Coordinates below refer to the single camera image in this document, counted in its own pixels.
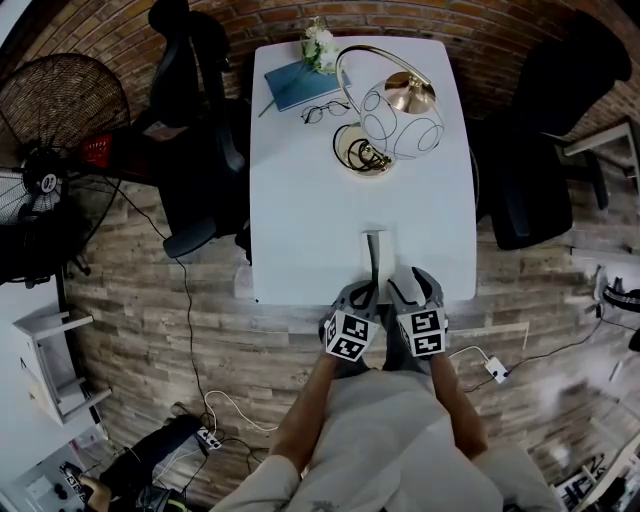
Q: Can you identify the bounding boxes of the white power strip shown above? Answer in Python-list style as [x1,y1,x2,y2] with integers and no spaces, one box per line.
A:
[196,426,225,452]

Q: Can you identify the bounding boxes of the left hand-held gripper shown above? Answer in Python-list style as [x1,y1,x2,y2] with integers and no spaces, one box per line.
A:
[322,280,383,363]

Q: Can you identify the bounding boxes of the white flower bouquet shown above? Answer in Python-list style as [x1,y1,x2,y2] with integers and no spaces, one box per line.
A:
[299,16,340,77]

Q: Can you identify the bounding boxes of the long black floor cable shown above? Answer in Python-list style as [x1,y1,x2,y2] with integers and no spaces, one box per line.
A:
[106,173,222,432]

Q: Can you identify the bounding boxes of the black-rimmed eyeglasses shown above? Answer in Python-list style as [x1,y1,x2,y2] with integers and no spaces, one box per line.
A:
[300,99,352,126]

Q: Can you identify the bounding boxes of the person's grey trousers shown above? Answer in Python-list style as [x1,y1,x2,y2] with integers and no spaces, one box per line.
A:
[366,303,435,375]

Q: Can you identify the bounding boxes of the dark-top side table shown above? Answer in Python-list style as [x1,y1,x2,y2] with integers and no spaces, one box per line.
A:
[563,116,640,202]

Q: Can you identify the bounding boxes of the red box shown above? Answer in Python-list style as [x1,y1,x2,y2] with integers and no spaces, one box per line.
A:
[79,133,115,170]

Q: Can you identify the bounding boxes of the person's left forearm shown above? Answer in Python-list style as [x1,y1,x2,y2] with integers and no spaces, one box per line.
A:
[268,356,347,475]

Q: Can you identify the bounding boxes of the white power adapter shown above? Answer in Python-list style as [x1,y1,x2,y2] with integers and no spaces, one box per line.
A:
[483,356,511,386]

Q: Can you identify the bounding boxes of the gold lamp with globe shade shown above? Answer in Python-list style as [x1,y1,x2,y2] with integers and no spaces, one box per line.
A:
[331,44,446,178]

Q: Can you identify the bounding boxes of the person's right forearm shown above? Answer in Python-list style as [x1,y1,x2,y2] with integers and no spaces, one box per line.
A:
[428,353,490,460]

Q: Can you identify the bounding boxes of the blue notebook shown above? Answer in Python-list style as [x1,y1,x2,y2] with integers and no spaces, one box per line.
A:
[257,59,354,119]

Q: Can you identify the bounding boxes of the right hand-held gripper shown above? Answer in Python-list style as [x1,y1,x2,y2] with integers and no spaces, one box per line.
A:
[387,266,449,361]

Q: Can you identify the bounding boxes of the large black floor fan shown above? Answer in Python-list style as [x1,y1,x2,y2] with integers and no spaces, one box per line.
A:
[0,53,133,290]

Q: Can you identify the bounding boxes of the black mesh office chair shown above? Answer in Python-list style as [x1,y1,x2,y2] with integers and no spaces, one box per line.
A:
[133,0,252,262]

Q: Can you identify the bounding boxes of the black high-back office chair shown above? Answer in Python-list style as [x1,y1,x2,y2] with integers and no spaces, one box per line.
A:
[473,8,635,252]

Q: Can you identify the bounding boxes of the person's light shirt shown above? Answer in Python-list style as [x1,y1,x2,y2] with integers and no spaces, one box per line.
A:
[208,371,564,512]

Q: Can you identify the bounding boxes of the black lamp power cable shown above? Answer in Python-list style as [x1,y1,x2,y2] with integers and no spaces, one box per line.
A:
[346,138,395,174]

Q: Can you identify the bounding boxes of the white shelf unit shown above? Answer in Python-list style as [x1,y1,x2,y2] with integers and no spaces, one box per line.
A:
[11,308,115,427]

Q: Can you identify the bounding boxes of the white floor cable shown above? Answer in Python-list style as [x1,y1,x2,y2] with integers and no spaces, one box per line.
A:
[203,389,279,434]

